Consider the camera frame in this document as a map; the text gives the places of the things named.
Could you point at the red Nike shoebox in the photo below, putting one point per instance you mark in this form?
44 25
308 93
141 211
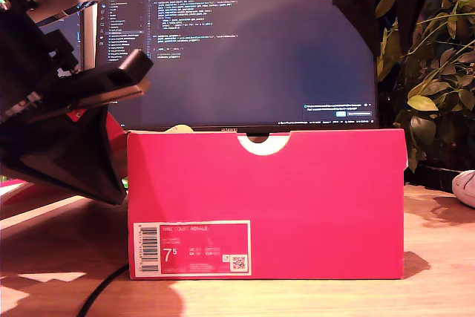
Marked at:
278 202

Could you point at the pale yellow round object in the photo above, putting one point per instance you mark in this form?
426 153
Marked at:
180 128

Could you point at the black plant tray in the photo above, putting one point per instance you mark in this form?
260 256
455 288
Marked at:
438 177

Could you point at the white leather sneaker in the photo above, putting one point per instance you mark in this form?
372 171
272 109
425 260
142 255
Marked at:
465 187

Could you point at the large Huawei computer monitor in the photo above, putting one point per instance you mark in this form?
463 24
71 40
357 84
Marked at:
222 53

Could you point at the green leafy plant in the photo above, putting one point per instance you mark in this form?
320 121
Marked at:
426 83

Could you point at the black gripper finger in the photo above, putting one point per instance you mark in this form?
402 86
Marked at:
410 9
55 153
363 16
117 179

